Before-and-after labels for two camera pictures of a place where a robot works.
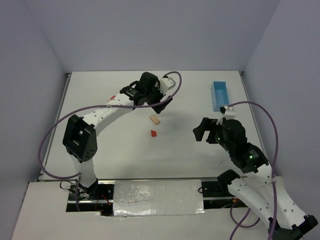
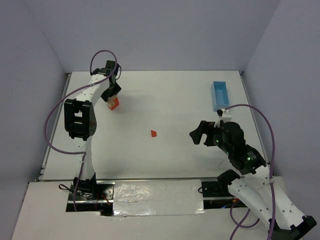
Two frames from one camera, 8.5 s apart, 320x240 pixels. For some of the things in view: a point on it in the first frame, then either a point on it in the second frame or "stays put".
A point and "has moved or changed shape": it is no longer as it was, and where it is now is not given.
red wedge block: x=153 y=133 stays put
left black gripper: x=155 y=99 -> x=111 y=91
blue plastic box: x=219 y=95 stays put
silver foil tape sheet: x=159 y=197 stays put
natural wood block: x=155 y=119 has moved or changed shape
